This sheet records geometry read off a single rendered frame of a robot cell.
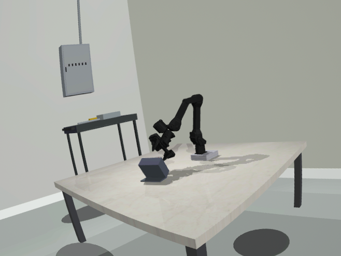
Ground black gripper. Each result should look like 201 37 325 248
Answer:
149 133 175 161

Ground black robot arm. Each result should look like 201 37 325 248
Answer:
153 94 207 154

